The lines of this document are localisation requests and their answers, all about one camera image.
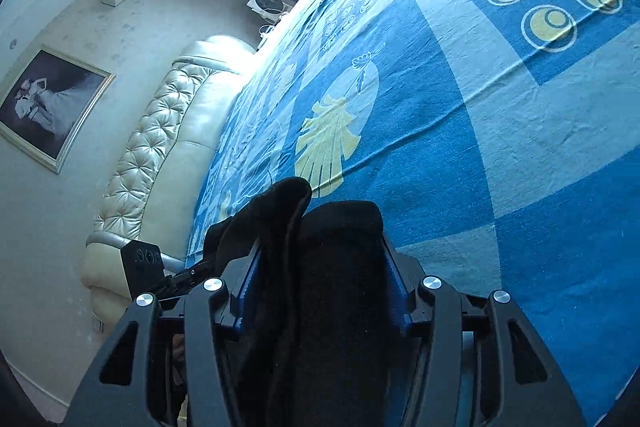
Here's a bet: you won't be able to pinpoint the black pants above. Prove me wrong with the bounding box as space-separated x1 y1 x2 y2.
203 178 390 426

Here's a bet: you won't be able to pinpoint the white tufted headboard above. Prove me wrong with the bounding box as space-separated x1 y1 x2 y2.
80 35 255 329

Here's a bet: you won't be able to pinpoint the framed wedding photo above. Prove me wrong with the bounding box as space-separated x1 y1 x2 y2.
1 46 115 173

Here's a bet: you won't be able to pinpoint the blue patterned bed sheet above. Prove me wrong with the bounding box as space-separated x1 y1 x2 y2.
186 0 639 425

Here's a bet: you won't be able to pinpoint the white fan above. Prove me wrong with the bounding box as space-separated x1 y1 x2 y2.
246 0 292 25

